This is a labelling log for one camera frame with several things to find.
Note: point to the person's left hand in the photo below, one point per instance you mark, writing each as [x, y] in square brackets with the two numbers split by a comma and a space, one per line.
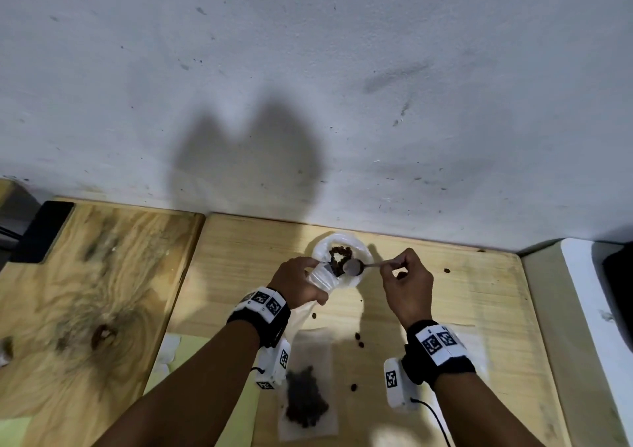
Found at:
[292, 283]

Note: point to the person's right hand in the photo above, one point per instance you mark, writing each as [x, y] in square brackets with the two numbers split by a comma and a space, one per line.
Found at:
[413, 293]

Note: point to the metal spoon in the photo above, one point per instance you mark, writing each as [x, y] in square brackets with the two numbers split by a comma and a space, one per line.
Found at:
[352, 266]

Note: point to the dark seeds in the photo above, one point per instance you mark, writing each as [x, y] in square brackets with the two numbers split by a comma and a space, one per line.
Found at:
[309, 412]
[302, 382]

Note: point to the person's left forearm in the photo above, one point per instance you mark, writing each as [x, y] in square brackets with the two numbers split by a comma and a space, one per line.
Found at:
[198, 392]

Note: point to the person's right forearm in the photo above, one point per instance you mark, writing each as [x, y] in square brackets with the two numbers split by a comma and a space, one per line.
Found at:
[479, 412]

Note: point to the black left wristband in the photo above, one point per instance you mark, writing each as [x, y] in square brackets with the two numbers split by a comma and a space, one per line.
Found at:
[262, 315]

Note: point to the black wristband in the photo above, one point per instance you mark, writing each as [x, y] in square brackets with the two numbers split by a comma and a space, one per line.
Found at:
[435, 355]
[262, 315]

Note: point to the black right wristband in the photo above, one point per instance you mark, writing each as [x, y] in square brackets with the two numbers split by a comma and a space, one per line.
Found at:
[435, 355]

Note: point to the yellow label backing sheet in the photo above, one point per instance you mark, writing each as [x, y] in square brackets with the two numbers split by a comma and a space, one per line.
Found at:
[188, 352]

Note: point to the white cabinet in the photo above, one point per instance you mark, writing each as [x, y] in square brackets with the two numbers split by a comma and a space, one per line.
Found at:
[559, 323]

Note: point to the small grey scrap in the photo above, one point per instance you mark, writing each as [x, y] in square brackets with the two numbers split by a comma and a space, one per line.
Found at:
[606, 315]

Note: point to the black bag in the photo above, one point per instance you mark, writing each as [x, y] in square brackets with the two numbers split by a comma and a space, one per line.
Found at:
[620, 298]

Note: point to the black flat phone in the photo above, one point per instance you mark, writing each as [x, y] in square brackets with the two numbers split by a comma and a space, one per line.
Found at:
[42, 231]

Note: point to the dark grey furniture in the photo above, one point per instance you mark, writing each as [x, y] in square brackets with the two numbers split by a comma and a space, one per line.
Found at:
[12, 224]

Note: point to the yellow paper sheet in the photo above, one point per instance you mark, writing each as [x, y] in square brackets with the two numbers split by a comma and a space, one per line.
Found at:
[15, 434]

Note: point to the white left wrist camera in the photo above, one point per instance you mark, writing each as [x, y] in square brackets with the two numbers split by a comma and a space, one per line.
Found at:
[274, 367]

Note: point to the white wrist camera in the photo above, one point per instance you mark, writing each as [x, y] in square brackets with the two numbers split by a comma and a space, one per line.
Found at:
[274, 367]
[398, 385]

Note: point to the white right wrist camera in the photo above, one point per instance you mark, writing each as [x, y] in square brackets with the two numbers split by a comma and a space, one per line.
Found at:
[398, 385]

